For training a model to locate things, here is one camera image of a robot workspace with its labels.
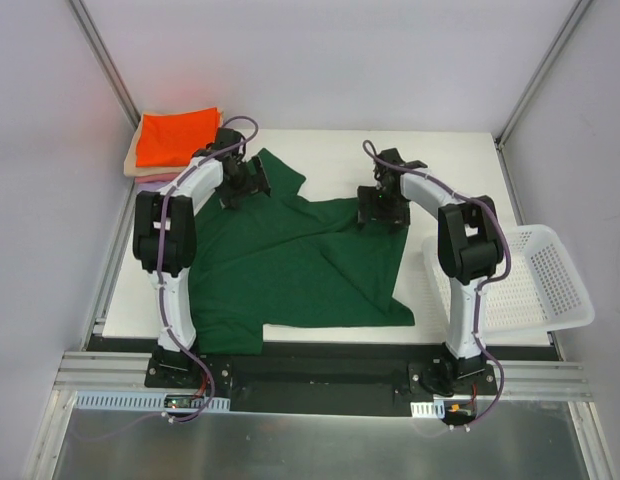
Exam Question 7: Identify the dark green t-shirt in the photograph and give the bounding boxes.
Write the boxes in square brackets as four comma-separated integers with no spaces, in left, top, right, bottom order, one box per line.
[188,149,414,355]

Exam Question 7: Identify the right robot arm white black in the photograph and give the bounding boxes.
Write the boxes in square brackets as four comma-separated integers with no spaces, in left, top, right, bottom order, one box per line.
[357,140,511,395]

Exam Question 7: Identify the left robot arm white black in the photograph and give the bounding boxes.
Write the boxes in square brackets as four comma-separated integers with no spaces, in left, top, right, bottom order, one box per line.
[132,123,271,389]

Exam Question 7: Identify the folded pink t-shirt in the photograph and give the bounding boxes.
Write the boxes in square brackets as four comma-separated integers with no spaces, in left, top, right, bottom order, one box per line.
[133,127,230,185]

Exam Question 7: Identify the folded orange t-shirt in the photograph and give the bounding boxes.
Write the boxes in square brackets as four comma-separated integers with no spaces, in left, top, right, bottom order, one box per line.
[135,107,222,169]

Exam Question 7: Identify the folded lavender t-shirt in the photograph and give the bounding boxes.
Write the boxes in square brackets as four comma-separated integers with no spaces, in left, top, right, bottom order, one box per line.
[136,181,168,194]

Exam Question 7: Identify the folded beige t-shirt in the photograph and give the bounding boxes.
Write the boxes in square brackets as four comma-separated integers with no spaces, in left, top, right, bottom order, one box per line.
[122,110,226,177]

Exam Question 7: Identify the white plastic perforated basket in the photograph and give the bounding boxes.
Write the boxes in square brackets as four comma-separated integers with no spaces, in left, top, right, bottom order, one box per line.
[422,225,595,354]

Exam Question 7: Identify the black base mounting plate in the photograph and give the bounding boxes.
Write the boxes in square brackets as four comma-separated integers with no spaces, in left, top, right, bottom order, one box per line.
[142,342,564,417]

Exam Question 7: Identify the left aluminium corner post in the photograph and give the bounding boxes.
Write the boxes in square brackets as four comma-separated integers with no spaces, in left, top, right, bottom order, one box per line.
[66,0,141,128]

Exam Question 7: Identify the aluminium corner post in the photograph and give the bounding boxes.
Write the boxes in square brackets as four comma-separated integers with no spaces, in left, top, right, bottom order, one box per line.
[494,0,596,149]
[66,0,141,128]

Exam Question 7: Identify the right white cable duct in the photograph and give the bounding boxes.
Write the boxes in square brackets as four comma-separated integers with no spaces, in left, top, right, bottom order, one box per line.
[410,399,446,420]

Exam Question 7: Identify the white cable duct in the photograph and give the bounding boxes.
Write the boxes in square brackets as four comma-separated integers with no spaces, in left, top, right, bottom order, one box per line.
[410,399,446,420]
[75,392,231,414]

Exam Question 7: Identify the left white cable duct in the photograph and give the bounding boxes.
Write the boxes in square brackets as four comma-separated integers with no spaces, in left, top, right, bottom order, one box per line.
[75,392,231,414]

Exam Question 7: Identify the right aluminium corner post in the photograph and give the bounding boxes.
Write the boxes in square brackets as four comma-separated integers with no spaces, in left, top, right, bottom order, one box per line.
[494,0,596,149]

